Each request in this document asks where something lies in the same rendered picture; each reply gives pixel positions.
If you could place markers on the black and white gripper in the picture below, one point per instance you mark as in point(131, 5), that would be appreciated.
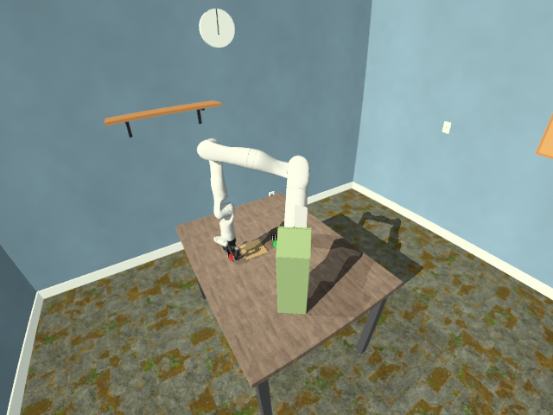
point(232, 248)

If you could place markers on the tan flat mat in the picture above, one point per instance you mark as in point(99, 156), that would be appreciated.
point(252, 249)

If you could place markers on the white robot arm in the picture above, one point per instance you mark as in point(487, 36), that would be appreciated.
point(296, 171)

